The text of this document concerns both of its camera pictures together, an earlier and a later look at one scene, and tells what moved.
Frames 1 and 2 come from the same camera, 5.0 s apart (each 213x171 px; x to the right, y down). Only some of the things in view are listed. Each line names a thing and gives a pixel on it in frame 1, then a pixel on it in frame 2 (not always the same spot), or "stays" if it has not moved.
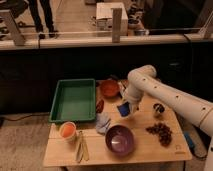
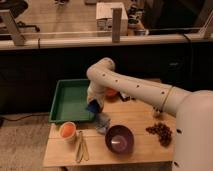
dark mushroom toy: (159, 107) stays
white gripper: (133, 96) to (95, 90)
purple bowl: (119, 140) stays
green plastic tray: (74, 101) stays
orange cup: (67, 131) stays
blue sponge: (124, 109) to (93, 107)
